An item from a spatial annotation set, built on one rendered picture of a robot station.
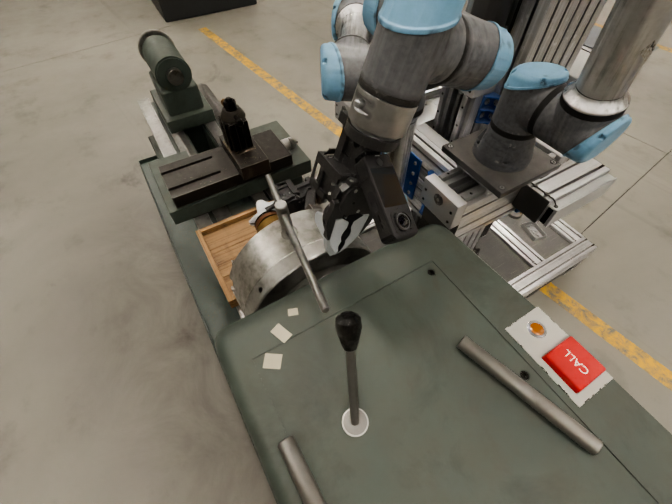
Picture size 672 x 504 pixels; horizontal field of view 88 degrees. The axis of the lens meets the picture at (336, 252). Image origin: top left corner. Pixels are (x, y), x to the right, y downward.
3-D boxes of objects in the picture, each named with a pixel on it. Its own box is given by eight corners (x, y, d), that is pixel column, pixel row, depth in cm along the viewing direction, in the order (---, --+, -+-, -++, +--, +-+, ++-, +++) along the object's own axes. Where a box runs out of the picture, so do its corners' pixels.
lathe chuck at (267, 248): (368, 285, 96) (368, 211, 69) (265, 345, 88) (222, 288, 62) (350, 262, 100) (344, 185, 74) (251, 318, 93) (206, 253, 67)
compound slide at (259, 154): (271, 170, 119) (268, 158, 115) (243, 180, 116) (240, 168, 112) (248, 139, 129) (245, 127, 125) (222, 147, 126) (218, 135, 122)
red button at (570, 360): (599, 373, 51) (608, 368, 49) (572, 395, 49) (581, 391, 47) (564, 339, 54) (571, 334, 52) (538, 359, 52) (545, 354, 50)
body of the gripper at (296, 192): (273, 205, 99) (310, 190, 103) (286, 224, 95) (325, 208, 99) (269, 185, 93) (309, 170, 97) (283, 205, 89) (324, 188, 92)
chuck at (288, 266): (375, 295, 94) (378, 223, 68) (271, 357, 86) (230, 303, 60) (368, 285, 96) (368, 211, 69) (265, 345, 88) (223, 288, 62)
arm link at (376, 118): (430, 110, 40) (379, 106, 36) (413, 145, 43) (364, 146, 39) (392, 81, 44) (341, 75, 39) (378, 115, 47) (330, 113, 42)
